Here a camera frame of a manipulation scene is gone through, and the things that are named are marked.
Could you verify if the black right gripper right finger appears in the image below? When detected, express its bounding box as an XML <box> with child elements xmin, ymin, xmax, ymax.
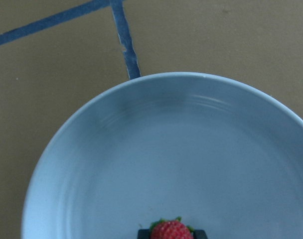
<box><xmin>193</xmin><ymin>230</ymin><xmax>207</xmax><ymax>239</ymax></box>

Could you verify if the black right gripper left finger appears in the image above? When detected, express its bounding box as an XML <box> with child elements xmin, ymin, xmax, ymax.
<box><xmin>137</xmin><ymin>229</ymin><xmax>151</xmax><ymax>239</ymax></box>

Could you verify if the red strawberry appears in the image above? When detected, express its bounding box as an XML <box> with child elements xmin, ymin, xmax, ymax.
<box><xmin>149</xmin><ymin>217</ymin><xmax>194</xmax><ymax>239</ymax></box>

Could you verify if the light blue plate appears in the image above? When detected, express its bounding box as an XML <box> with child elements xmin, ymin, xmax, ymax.
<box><xmin>21</xmin><ymin>72</ymin><xmax>303</xmax><ymax>239</ymax></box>

